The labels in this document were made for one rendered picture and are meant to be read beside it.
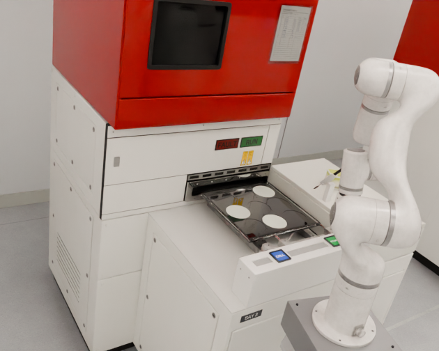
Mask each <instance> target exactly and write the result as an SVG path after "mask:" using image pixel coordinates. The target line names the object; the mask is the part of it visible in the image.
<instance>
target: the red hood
mask: <svg viewBox="0 0 439 351"><path fill-rule="evenodd" d="M318 1H319V0H53V42H52V65H53V66H54V67H55V68H56V69H57V70H58V71H59V72H60V73H61V74H62V75H63V76H64V77H65V78H66V79H67V80H68V81H69V82H70V83H71V84H72V85H73V86H74V87H75V88H76V90H77V91H78V92H79V93H80V94H81V95H82V96H83V97H84V98H85V99H86V100H87V101H88V102H89V103H90V104H91V106H92V107H93V108H94V109H95V110H96V111H97V112H98V113H99V114H100V115H101V116H102V117H103V118H104V119H105V120H106V121H107V122H108V123H109V124H110V125H111V126H112V127H113V128H114V129H115V130H125V129H135V128H145V127H163V126H173V125H191V124H201V123H219V122H229V121H239V120H257V119H267V118H285V117H289V116H290V115H291V110H292V106H293V101H294V98H295V93H296V90H297V87H298V82H299V78H300V73H301V70H302V65H303V62H304V59H305V54H306V51H307V45H308V42H309V37H310V34H311V29H312V26H313V23H314V18H315V14H316V9H317V6H318Z"/></svg>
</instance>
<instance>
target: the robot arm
mask: <svg viewBox="0 0 439 351"><path fill-rule="evenodd" d="M354 84H355V87H356V89H357V90H358V91H359V92H361V93H363V94H364V97H363V100H362V104H361V106H360V110H359V113H358V115H357V120H356V122H355V126H354V128H353V138H354V140H355V141H356V142H358V143H360V144H362V145H365V146H368V147H369V153H368V152H367V151H366V150H363V149H360V148H346V149H344V153H343V159H342V165H341V175H340V181H339V191H338V193H337V195H336V198H335V201H334V204H333V205H332V207H331V210H330V214H329V216H330V225H331V228H332V232H333V233H334V236H335V237H336V239H337V241H338V243H339V244H340V246H341V250H342V255H341V261H340V264H339V268H338V270H337V275H336V277H335V280H334V284H333V287H332V291H331V293H330V297H329V299H325V300H323V301H321V302H319V303H318V304H317V305H315V307H314V309H313V312H312V316H311V318H312V321H313V324H314V326H315V328H316V329H317V330H318V331H319V333H320V334H321V335H323V336H324V337H325V338H326V339H328V340H329V341H332V342H333V343H336V344H337V345H341V346H344V347H347V348H360V347H364V346H366V345H368V344H370V343H371V342H372V340H373V339H374V337H375V335H376V326H375V323H374V321H373V320H372V318H371V317H370V315H369V314H370V311H371V307H372V306H373V302H374V300H375V298H376V294H377V292H378V289H379V286H380V283H381V281H382V278H383V275H384V272H385V261H384V260H383V258H382V257H381V255H379V254H378V253H377V252H375V251H374V250H373V249H371V248H370V247H368V246H367V245H366V244H364V243H368V244H374V245H379V246H383V247H389V248H393V249H406V248H408V247H411V246H413V245H414V244H415V243H416V242H417V241H418V239H419V238H420V235H421V231H422V221H421V217H420V214H419V210H418V207H417V204H416V202H415V199H414V197H413V194H412V192H411V189H410V185H409V183H408V177H407V172H406V162H407V155H408V145H409V140H410V133H411V130H412V128H413V125H414V124H415V122H416V121H417V119H418V118H419V117H420V116H422V115H423V114H424V113H425V112H426V111H428V110H429V109H430V108H431V107H432V106H433V105H434V104H435V103H436V102H437V100H438V98H439V76H438V75H437V74H436V73H435V72H434V71H432V70H430V69H427V68H423V67H419V66H416V65H408V64H403V63H397V62H396V61H395V60H389V59H384V58H368V59H366V60H364V61H363V62H361V64H359V65H358V67H357V69H356V71H355V75H354ZM394 100H396V101H398V102H399V103H400V107H399V108H398V109H397V110H396V111H394V112H392V113H391V114H389V115H388V113H389V112H390V108H391V106H392V103H393V101H394ZM368 155H369V158H368ZM366 180H377V181H378V182H379V183H380V184H381V185H382V186H384V188H385V189H386V191H387V193H388V197H389V200H388V201H383V200H379V199H375V198H368V197H363V196H361V195H362V192H363V187H364V182H365V181H366Z"/></svg>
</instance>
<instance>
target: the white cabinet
mask: <svg viewBox="0 0 439 351"><path fill-rule="evenodd" d="M412 256H413V252H411V253H407V254H405V255H402V256H399V257H396V258H393V259H390V260H386V261H385V272H384V275H383V278H382V281H381V283H380V286H379V289H378V292H377V294H376V298H375V300H374V302H373V306H372V307H371V311H372V312H373V314H374V315H375V316H376V317H377V318H378V320H379V321H380V322H381V324H382V325H383V323H384V321H385V319H386V316H387V314H388V311H389V309H390V307H391V305H392V302H393V300H394V297H395V295H396V292H397V290H398V289H399V286H400V284H401V281H402V279H403V276H404V274H405V272H406V270H407V267H408V265H409V263H410V260H411V258H412ZM333 284H334V280H332V281H328V282H326V283H322V284H320V285H317V286H314V287H311V288H308V289H305V290H301V291H299V292H295V293H293V294H290V295H287V296H284V297H280V298H278V299H274V300H272V301H269V302H266V303H264V304H260V305H258V306H254V307H252V308H249V309H245V310H243V311H239V312H237V313H233V314H231V313H230V312H229V310H228V309H227V308H226V307H225V305H223V303H222V302H221V301H220V299H219V298H218V297H217V296H216V294H215V293H214V292H213V291H212V290H211V289H210V287H209V286H208V285H207V284H206V282H205V281H204V280H203V279H202V278H201V277H200V275H199V274H198V273H197V271H196V270H195V269H194V268H193V267H192V266H191V265H190V263H189V262H188V261H187V259H186V258H185V257H184V256H183V254H182V253H181V252H180V251H179V250H178V249H177V248H176V246H175V245H174V244H173V242H172V241H171V240H170V239H169V238H168V237H167V235H166V234H165V233H164V232H163V230H162V229H161V228H160V227H159V226H158V225H157V223H156V222H155V221H154V220H153V218H152V217H151V216H150V215H148V225H147V231H146V243H145V249H144V259H143V265H142V271H141V282H140V288H139V299H138V305H137V316H136V322H135V328H134V338H133V343H134V345H135V347H136V349H137V350H138V351H282V349H281V348H280V344H281V341H282V340H283V338H284V337H285V335H286V333H285V332H284V330H283V328H282V326H281V321H282V317H283V314H284V310H285V308H286V304H287V301H289V300H295V299H306V298H312V297H324V296H330V293H331V291H332V287H333Z"/></svg>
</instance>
